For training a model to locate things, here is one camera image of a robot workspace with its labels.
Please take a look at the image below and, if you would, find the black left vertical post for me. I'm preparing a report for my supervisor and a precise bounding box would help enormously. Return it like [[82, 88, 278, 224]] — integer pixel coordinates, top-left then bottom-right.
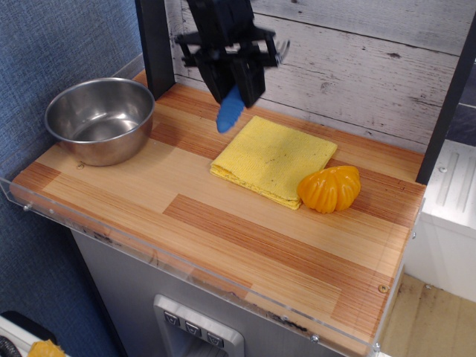
[[135, 0, 176, 100]]

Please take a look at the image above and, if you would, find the yellow folded cloth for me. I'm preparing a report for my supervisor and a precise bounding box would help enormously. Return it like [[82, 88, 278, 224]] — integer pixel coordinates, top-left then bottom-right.
[[210, 116, 338, 210]]

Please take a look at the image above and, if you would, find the silver dispenser button panel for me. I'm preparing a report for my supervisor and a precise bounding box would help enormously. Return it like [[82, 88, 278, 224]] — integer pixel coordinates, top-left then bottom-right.
[[153, 295, 245, 356]]

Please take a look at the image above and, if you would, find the orange plastic bell pepper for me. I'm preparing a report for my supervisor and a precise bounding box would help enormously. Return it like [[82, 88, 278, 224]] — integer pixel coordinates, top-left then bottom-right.
[[297, 166, 361, 213]]

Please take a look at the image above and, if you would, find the blue handled metal fork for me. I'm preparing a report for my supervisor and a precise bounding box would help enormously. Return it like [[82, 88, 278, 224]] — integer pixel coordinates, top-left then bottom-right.
[[216, 39, 291, 134]]

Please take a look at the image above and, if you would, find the white toy sink unit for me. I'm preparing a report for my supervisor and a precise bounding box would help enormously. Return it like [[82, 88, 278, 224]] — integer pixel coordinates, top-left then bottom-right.
[[404, 140, 475, 301]]

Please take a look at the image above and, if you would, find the clear acrylic table guard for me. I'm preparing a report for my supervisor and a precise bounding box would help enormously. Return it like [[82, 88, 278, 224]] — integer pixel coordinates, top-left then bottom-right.
[[1, 176, 406, 356]]

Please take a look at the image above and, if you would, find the yellow object bottom left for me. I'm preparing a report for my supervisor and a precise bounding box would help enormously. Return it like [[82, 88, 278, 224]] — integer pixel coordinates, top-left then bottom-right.
[[28, 340, 66, 357]]

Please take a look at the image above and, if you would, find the stainless steel bowl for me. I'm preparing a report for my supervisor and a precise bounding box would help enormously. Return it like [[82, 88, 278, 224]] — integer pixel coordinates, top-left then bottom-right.
[[44, 77, 155, 167]]

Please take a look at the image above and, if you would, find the black right vertical post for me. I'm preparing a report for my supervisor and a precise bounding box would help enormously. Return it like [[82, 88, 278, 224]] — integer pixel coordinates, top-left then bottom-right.
[[416, 16, 475, 185]]

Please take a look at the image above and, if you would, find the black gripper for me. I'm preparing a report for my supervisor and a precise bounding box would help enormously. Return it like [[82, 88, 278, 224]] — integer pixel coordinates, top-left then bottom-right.
[[175, 1, 280, 108]]

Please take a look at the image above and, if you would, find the silver toy fridge cabinet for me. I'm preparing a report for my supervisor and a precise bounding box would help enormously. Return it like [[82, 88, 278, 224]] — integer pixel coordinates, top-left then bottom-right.
[[70, 227, 339, 357]]

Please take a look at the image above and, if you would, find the black vertical post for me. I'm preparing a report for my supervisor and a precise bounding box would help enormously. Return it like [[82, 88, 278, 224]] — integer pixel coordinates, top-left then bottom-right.
[[135, 0, 176, 100], [416, 16, 475, 185]]

